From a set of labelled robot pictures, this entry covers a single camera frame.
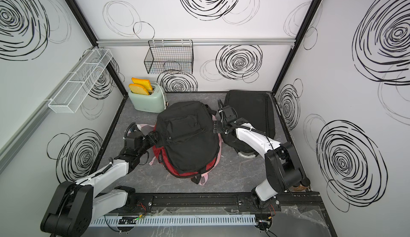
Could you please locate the black corner frame post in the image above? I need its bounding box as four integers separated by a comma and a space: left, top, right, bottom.
272, 0, 322, 95

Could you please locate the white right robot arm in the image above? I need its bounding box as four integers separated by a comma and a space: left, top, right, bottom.
216, 100, 310, 202

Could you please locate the large black backpack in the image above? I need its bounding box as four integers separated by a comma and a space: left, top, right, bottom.
221, 90, 275, 159

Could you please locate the toast slice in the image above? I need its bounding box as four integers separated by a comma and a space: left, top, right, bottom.
129, 83, 150, 96
131, 78, 153, 91

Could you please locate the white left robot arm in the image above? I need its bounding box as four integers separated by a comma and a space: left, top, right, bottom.
40, 123, 158, 237

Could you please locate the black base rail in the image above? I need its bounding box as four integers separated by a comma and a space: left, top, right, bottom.
113, 192, 325, 214

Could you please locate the grey wall rail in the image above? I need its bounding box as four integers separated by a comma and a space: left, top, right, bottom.
97, 38, 295, 47

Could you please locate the black wire basket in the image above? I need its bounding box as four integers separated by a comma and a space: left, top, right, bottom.
144, 39, 194, 74

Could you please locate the rear toast slice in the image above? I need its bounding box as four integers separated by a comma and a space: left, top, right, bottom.
131, 78, 153, 91

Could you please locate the grey slotted cable duct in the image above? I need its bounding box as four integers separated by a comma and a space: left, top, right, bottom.
90, 215, 257, 227

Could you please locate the mint green toaster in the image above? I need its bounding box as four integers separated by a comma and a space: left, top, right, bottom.
128, 82, 169, 113

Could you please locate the front toast slice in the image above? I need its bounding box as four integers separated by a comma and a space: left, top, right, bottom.
129, 83, 150, 96

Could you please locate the red and black backpack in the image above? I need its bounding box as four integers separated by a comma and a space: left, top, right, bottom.
137, 101, 222, 185

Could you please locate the white mesh wall shelf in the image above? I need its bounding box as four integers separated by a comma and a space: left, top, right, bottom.
48, 49, 113, 113

